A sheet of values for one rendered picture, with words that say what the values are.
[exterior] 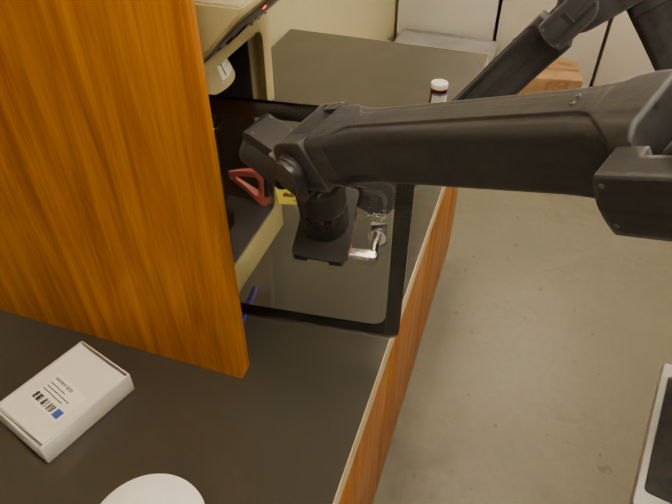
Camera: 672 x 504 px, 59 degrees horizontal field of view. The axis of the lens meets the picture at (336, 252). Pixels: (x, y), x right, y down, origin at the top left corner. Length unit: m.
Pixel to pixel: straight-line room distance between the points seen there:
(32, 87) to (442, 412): 1.66
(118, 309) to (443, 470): 1.27
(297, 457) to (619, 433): 1.50
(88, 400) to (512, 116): 0.78
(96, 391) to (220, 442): 0.21
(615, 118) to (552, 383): 1.98
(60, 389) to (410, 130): 0.74
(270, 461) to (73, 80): 0.57
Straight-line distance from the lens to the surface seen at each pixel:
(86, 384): 1.01
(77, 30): 0.73
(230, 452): 0.93
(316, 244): 0.72
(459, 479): 2.00
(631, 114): 0.34
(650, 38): 0.84
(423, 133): 0.43
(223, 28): 0.73
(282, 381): 0.99
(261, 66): 1.11
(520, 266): 2.68
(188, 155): 0.73
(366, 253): 0.80
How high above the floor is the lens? 1.74
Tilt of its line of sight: 41 degrees down
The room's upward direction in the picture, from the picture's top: straight up
